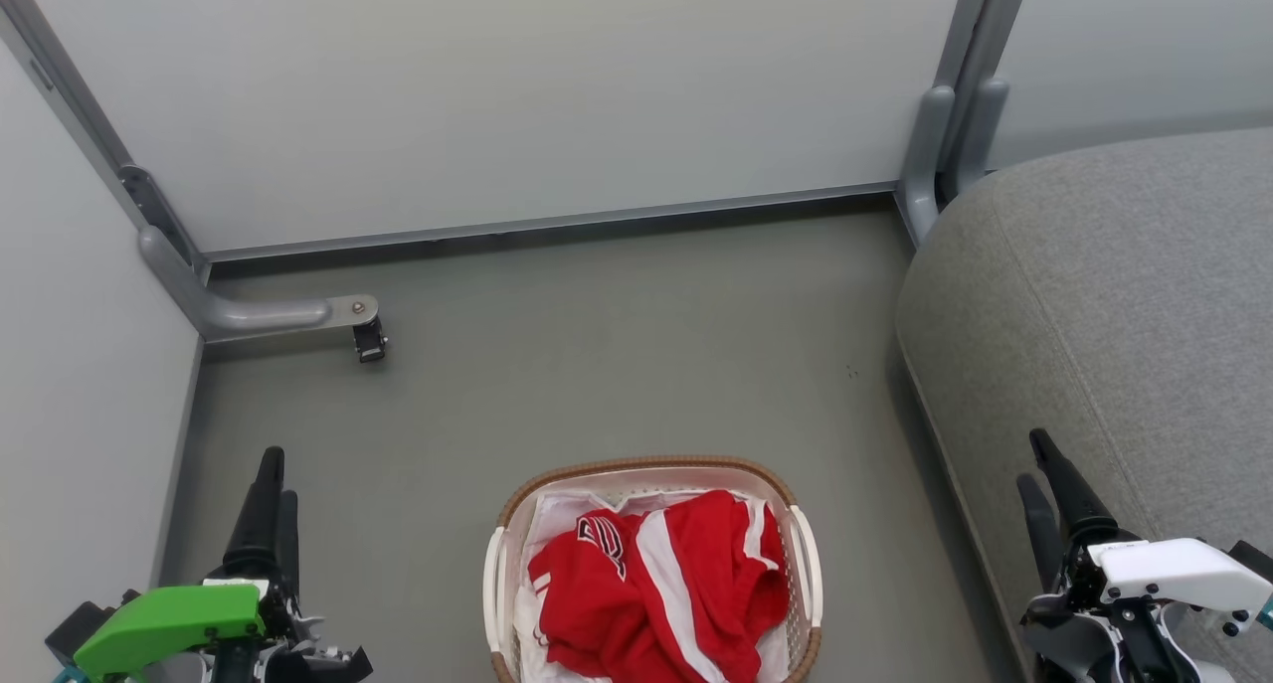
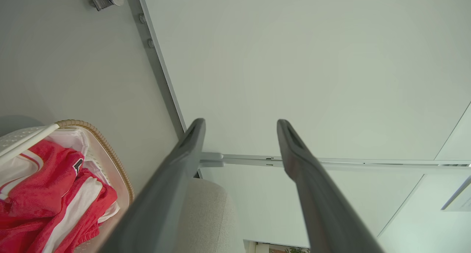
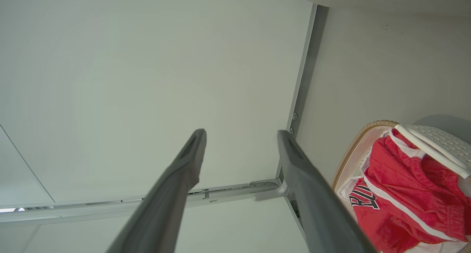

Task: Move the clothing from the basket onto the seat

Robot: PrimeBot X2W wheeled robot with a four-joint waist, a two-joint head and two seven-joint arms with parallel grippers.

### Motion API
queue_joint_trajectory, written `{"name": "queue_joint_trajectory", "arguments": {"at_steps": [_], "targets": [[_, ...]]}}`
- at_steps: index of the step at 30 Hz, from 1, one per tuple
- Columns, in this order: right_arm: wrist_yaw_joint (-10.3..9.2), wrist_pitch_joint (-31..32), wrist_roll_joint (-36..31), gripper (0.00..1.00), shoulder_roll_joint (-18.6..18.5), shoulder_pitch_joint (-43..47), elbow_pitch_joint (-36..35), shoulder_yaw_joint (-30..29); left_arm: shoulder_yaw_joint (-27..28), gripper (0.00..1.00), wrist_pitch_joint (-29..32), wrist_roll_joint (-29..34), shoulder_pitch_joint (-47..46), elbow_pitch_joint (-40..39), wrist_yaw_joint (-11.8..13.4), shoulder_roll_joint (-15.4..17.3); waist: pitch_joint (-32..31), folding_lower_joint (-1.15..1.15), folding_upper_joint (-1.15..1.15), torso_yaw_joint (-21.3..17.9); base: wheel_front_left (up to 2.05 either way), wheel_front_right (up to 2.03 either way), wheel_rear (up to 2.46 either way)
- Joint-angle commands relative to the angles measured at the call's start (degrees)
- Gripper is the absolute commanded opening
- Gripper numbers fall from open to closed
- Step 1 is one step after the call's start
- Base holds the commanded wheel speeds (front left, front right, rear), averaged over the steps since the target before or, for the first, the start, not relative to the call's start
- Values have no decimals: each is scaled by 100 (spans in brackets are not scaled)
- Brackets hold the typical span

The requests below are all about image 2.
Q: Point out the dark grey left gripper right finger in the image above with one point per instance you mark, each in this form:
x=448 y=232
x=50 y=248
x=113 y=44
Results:
x=320 y=201

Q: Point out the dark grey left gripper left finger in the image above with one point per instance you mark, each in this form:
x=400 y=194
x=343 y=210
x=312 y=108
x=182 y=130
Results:
x=162 y=197

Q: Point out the red and white garment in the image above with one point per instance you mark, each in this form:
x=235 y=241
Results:
x=48 y=175

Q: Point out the white basket with woven rim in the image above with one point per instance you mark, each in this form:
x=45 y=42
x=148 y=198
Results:
x=110 y=161

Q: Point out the grey metal horizontal rail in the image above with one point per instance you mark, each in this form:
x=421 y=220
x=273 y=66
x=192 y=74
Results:
x=368 y=164

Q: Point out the grey metal frame post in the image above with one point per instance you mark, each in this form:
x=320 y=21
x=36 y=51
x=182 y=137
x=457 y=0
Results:
x=154 y=58

